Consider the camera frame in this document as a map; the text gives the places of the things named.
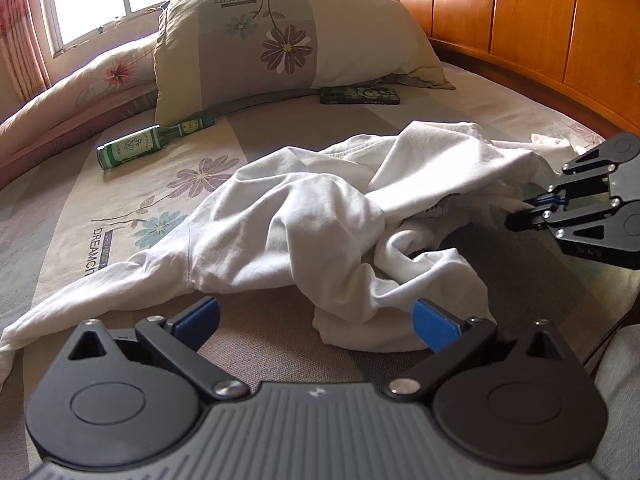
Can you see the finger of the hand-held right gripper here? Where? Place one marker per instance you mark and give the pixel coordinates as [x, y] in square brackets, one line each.
[542, 201]
[525, 221]

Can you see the orange wooden headboard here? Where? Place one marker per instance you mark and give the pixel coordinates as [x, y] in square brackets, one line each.
[530, 10]

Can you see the folded pink floral quilt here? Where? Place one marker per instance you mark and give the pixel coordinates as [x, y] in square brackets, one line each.
[75, 95]

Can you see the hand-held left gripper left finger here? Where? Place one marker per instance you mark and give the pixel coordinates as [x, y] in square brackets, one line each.
[197, 322]

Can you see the white paper tissue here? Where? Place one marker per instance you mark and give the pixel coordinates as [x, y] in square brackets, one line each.
[552, 145]

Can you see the pink patterned curtain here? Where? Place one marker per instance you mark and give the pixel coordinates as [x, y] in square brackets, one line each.
[20, 25]

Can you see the white printed t-shirt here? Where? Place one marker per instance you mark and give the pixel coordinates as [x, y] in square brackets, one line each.
[300, 210]

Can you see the phone in patterned dark case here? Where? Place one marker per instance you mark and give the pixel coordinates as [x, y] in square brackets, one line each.
[360, 95]

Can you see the person's grey clothing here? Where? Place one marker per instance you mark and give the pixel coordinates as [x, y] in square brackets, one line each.
[620, 385]

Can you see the floral cream pillow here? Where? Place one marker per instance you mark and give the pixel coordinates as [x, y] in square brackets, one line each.
[360, 45]

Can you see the green glass bottle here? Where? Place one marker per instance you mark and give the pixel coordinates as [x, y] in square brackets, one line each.
[132, 149]

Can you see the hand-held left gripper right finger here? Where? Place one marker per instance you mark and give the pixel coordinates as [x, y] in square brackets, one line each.
[435, 327]

